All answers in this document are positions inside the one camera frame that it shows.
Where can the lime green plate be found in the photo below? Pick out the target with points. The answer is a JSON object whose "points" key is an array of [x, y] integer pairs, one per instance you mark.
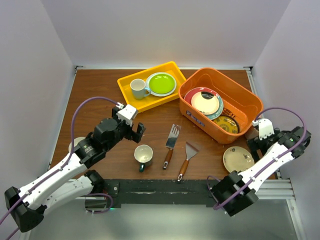
{"points": [[161, 83]]}

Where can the light blue mug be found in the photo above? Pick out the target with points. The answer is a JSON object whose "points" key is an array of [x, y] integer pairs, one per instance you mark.
{"points": [[139, 89]]}

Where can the yellow plastic tray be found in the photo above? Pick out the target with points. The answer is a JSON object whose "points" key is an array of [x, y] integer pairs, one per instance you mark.
{"points": [[151, 101]]}

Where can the yellow patterned plate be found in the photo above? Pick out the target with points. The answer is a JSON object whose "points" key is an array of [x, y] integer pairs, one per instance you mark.
{"points": [[228, 124]]}

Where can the red and teal plate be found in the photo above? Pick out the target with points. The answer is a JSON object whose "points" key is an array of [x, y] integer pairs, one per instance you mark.
{"points": [[195, 90]]}

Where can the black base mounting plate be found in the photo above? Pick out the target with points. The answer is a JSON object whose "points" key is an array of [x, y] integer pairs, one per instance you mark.
{"points": [[156, 192]]}

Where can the solid spatula wooden handle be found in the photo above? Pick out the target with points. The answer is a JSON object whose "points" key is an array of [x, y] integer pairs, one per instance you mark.
{"points": [[191, 149]]}

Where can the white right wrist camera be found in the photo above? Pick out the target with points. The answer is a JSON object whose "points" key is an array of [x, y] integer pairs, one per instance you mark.
{"points": [[264, 127]]}

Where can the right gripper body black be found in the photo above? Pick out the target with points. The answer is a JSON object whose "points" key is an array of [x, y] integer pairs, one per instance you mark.
{"points": [[255, 144]]}

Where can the white scalloped plate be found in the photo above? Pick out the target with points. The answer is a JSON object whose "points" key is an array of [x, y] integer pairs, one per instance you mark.
{"points": [[165, 94]]}

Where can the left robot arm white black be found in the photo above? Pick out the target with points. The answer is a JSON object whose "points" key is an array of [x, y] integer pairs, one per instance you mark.
{"points": [[27, 204]]}

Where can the beige purple cup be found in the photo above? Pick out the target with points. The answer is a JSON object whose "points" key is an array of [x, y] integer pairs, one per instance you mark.
{"points": [[251, 133]]}

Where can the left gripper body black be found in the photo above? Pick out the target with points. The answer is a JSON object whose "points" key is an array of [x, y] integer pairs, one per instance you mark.
{"points": [[124, 130]]}

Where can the white cup green handle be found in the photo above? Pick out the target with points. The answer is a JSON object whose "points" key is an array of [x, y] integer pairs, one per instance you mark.
{"points": [[143, 154]]}

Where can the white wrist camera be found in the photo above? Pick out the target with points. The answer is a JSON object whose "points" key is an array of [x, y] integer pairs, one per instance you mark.
{"points": [[264, 127], [126, 113]]}

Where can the cream plate black mark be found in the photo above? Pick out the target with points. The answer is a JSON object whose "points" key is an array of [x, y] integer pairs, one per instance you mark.
{"points": [[205, 102]]}

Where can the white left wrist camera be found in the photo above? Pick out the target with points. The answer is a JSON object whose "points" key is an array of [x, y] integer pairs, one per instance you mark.
{"points": [[126, 113]]}

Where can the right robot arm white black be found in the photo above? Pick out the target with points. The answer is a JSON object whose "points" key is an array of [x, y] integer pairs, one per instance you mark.
{"points": [[238, 190]]}

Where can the slotted spatula wooden handle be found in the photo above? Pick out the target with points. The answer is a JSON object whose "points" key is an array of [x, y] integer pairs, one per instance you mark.
{"points": [[170, 144]]}

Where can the small white dish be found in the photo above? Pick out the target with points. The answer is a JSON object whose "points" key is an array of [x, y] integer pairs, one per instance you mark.
{"points": [[75, 142]]}

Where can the cream plate small motifs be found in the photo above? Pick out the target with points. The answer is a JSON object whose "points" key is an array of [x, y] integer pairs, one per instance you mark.
{"points": [[237, 159]]}

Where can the orange plastic dish bin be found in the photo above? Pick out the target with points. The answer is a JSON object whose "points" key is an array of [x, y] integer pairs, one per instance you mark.
{"points": [[238, 102]]}

